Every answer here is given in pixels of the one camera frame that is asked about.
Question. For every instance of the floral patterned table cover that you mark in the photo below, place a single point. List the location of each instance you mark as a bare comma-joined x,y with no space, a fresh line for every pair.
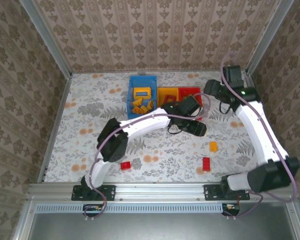
165,155

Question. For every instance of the yellow lego piece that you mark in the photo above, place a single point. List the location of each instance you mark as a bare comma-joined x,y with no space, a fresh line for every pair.
150,103

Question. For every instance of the grey metal panel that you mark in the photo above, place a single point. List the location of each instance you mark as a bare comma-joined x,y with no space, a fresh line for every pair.
152,227

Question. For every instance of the red two-by-four lego brick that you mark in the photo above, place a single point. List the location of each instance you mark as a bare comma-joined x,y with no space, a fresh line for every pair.
206,164

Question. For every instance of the orange two-by-three lego brick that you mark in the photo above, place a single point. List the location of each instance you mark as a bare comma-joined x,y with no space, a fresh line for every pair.
213,146

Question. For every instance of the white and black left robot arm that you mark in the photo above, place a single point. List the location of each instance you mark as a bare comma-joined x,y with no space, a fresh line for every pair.
145,123

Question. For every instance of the black connector box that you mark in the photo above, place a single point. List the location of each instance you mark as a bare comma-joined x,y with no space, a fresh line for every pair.
92,208
231,208

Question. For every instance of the small orange lego brick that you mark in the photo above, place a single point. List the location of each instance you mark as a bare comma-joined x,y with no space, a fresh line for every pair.
143,108

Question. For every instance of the blue plastic bin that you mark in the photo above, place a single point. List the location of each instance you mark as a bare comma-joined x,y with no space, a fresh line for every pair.
142,81

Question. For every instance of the red plastic bin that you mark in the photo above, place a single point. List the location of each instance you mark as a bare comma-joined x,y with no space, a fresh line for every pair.
197,91

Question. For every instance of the red lego window frame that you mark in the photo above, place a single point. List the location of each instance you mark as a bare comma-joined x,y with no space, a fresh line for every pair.
165,98

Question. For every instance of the aluminium front rail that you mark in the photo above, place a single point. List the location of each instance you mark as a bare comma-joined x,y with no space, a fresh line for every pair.
160,191

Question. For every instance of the yellow lego window frame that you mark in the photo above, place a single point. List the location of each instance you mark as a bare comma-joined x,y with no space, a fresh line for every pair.
135,93

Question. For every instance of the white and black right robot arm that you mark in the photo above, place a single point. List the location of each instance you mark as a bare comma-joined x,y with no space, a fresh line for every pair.
255,125

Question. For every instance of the aluminium corner post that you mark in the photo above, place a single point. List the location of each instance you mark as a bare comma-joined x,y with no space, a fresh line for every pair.
45,37
269,37

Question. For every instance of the yellow plastic bin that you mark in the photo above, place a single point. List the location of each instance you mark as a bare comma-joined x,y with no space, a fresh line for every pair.
161,93

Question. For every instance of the red two-by-two lego brick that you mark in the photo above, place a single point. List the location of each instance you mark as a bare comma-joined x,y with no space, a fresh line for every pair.
125,165

